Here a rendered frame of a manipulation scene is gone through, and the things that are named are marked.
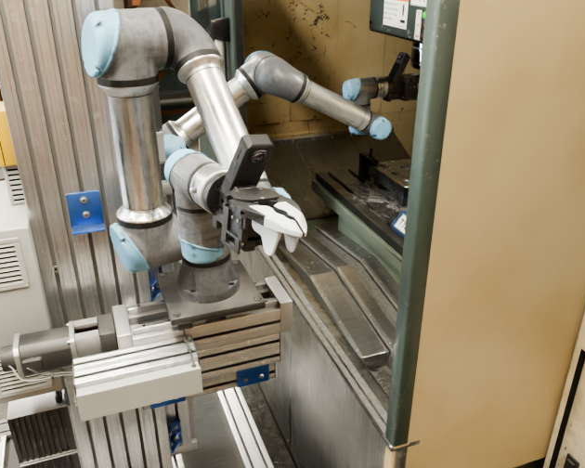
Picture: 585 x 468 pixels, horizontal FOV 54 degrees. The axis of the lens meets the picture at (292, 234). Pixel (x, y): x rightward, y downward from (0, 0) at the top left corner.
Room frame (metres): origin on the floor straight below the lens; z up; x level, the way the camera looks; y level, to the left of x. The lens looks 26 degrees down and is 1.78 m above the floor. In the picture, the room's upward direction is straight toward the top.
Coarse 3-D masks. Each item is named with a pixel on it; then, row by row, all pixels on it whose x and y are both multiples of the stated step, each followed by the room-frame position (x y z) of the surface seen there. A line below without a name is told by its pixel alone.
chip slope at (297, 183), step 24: (288, 144) 3.00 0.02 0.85; (312, 144) 3.02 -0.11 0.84; (336, 144) 3.05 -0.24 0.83; (360, 144) 3.08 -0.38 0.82; (384, 144) 3.11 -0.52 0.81; (288, 168) 2.82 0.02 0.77; (312, 168) 2.85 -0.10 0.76; (336, 168) 2.87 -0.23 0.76; (288, 192) 2.66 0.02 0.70; (312, 192) 2.68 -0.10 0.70; (312, 216) 2.53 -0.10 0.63
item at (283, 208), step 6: (276, 204) 0.74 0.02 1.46; (282, 204) 0.74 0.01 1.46; (288, 204) 0.75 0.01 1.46; (276, 210) 0.73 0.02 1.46; (282, 210) 0.72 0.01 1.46; (288, 210) 0.72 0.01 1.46; (294, 210) 0.73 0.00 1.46; (288, 216) 0.71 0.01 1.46; (294, 216) 0.70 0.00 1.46; (300, 216) 0.70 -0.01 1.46; (300, 222) 0.68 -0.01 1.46; (306, 228) 0.68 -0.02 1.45; (288, 240) 0.72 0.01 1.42; (294, 240) 0.71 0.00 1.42; (288, 246) 0.72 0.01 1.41; (294, 246) 0.70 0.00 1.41
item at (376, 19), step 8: (376, 0) 2.13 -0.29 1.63; (376, 8) 2.13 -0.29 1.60; (408, 8) 1.93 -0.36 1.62; (416, 8) 1.89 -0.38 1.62; (424, 8) 1.84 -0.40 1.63; (376, 16) 2.13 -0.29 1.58; (408, 16) 1.93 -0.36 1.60; (376, 24) 2.12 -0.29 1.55; (408, 24) 1.92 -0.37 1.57; (384, 32) 2.08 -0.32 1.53; (392, 32) 2.02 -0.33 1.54; (400, 32) 1.96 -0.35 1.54; (408, 32) 1.92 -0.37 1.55; (416, 40) 1.87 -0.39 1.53
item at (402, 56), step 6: (402, 54) 2.09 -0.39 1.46; (408, 54) 2.09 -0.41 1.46; (396, 60) 2.11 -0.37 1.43; (402, 60) 2.08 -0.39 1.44; (408, 60) 2.08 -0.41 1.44; (396, 66) 2.09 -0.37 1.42; (402, 66) 2.07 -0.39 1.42; (390, 72) 2.10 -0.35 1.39; (396, 72) 2.07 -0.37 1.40; (402, 72) 2.07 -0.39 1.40; (396, 78) 2.07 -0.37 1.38; (396, 84) 2.07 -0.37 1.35
